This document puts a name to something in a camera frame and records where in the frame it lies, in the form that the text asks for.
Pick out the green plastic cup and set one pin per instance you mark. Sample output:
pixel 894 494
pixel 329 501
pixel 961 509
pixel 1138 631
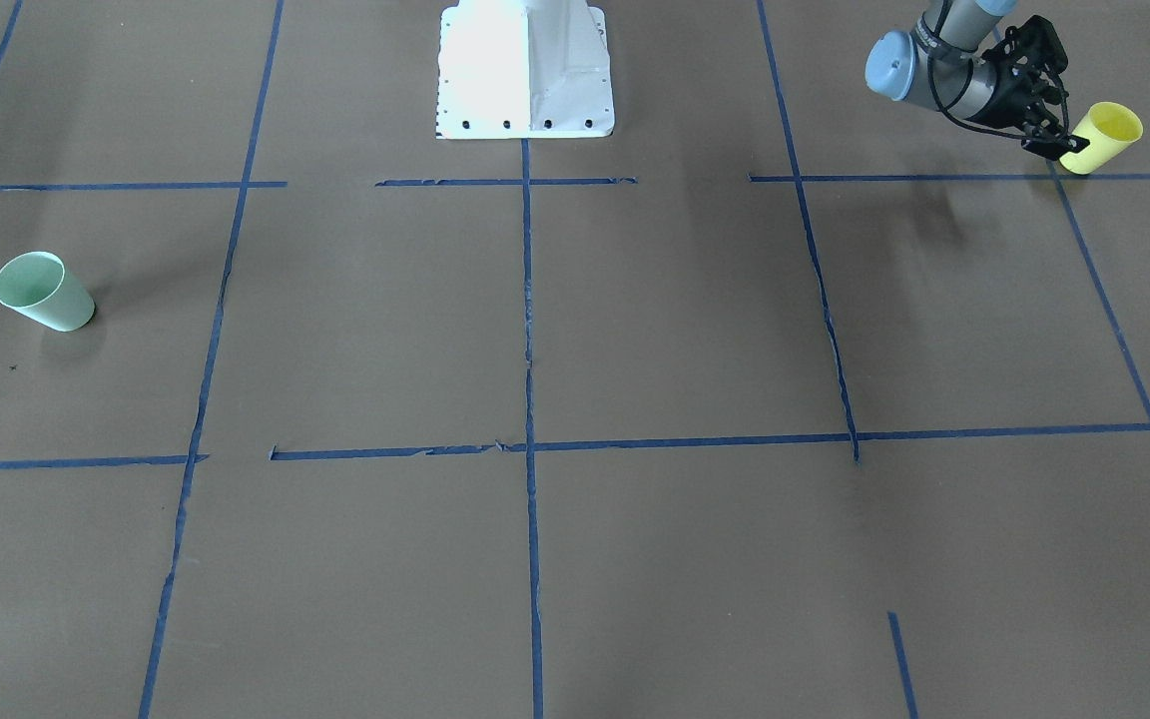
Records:
pixel 40 286

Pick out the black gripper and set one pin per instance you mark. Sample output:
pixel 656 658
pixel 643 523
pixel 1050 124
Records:
pixel 1007 101

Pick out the yellow plastic cup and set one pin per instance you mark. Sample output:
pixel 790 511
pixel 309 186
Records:
pixel 1108 128

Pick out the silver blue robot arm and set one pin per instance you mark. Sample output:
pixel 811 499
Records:
pixel 937 63

